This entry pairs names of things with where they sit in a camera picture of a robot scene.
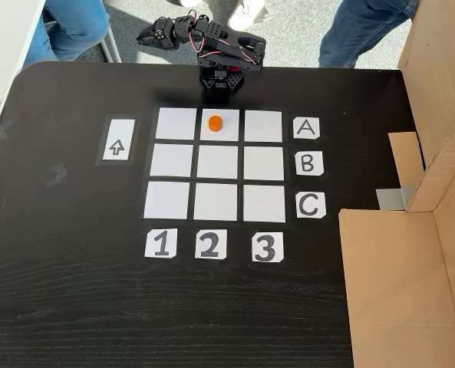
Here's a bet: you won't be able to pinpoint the paper label number 1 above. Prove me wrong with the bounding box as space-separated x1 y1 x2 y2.
144 228 178 259

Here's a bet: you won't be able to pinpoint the paper label letter A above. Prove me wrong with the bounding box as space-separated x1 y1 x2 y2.
292 117 321 140

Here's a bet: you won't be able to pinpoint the brown cardboard box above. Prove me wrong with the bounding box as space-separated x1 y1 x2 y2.
338 0 455 368

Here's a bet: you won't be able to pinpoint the paper label number 2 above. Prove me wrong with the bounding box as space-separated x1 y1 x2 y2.
194 228 228 261

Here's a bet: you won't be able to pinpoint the seated person's legs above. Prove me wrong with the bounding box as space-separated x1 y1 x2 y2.
21 0 112 70

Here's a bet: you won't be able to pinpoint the white arrow paper sheet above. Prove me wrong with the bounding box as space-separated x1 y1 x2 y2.
102 118 137 163

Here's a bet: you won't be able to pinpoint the paper label letter B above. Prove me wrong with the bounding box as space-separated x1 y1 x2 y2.
295 150 325 176

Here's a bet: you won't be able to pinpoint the paper label number 3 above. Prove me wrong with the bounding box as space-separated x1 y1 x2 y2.
252 232 285 263

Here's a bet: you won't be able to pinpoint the white nine-square grid sheet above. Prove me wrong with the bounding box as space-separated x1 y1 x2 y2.
140 105 294 227

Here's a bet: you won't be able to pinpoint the white desk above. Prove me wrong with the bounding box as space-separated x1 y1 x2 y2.
0 0 47 166

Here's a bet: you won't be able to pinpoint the paper label letter C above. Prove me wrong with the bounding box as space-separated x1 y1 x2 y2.
295 192 327 219

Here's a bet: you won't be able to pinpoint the standing person's leg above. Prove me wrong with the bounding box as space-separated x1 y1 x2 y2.
318 0 420 69

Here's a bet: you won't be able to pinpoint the grey metal chair leg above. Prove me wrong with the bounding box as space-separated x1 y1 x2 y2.
98 28 123 64

